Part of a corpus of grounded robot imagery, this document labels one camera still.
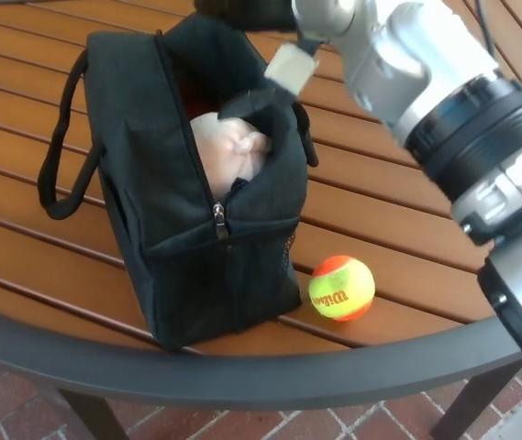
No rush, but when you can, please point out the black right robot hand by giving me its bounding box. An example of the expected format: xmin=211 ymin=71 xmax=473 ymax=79
xmin=194 ymin=0 xmax=321 ymax=123

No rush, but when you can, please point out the red apple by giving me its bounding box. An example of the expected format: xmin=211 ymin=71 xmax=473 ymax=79
xmin=181 ymin=82 xmax=218 ymax=116

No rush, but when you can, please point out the peach dumpling plush with sunglasses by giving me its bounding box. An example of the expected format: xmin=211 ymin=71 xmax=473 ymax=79
xmin=189 ymin=112 xmax=273 ymax=193

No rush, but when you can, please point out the yellow orange tennis ball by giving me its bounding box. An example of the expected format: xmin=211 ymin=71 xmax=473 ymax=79
xmin=307 ymin=255 xmax=375 ymax=322

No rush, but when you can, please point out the black insulated lunch bag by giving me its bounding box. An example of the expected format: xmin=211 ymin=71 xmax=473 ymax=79
xmin=38 ymin=13 xmax=319 ymax=352

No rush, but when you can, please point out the dark metal table leg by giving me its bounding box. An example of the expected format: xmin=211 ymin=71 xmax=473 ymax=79
xmin=56 ymin=387 xmax=122 ymax=440
xmin=432 ymin=361 xmax=522 ymax=440

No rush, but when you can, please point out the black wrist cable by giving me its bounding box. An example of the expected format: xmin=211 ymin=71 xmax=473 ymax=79
xmin=472 ymin=0 xmax=496 ymax=52

